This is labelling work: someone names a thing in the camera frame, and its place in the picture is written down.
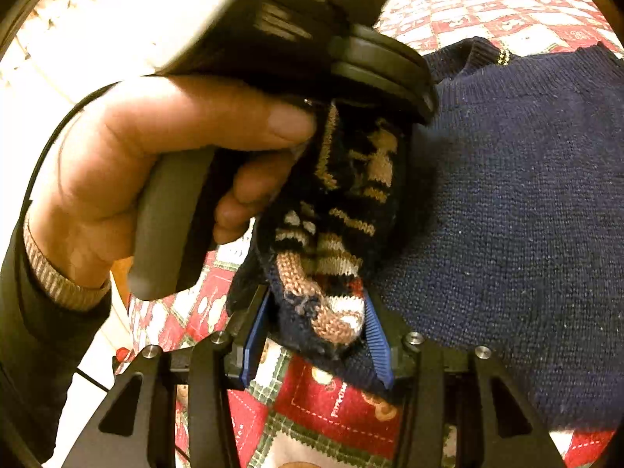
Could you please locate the navy patterned knit sweater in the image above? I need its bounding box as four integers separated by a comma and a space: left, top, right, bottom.
227, 36, 624, 432

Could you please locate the person's left forearm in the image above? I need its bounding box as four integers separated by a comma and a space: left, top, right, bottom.
0, 212, 113, 464

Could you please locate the black cable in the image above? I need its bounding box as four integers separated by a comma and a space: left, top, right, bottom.
73, 368, 114, 393
22, 83, 115, 215

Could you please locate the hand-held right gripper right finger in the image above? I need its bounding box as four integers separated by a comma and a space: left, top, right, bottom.
362, 287, 569, 468

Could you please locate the person's left hand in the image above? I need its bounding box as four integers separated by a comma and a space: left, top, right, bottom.
28, 75, 317, 288

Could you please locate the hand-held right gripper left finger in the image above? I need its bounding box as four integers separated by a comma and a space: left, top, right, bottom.
61, 283, 271, 468

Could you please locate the red patchwork printed blanket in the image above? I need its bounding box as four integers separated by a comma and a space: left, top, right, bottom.
114, 0, 624, 468

